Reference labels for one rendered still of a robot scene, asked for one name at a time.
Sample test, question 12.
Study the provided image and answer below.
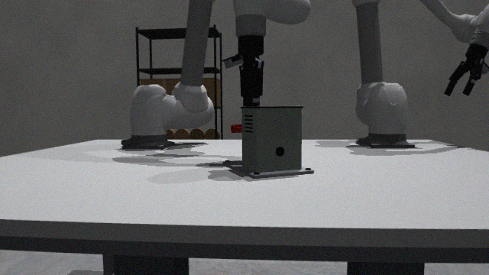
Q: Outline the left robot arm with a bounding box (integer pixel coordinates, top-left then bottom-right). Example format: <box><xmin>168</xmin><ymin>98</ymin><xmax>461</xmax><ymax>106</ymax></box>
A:
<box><xmin>352</xmin><ymin>0</ymin><xmax>489</xmax><ymax>148</ymax></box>

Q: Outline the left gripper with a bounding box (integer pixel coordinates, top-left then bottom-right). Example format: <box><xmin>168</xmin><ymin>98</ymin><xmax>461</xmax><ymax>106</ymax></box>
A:
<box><xmin>444</xmin><ymin>44</ymin><xmax>488</xmax><ymax>96</ymax></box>

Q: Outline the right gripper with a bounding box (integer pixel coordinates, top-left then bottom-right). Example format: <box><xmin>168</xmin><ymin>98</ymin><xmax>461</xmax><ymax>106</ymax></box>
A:
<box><xmin>238</xmin><ymin>35</ymin><xmax>264</xmax><ymax>107</ymax></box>

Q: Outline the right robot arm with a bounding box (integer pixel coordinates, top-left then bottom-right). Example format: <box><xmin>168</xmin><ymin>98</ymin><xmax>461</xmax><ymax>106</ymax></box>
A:
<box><xmin>121</xmin><ymin>0</ymin><xmax>310</xmax><ymax>149</ymax></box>

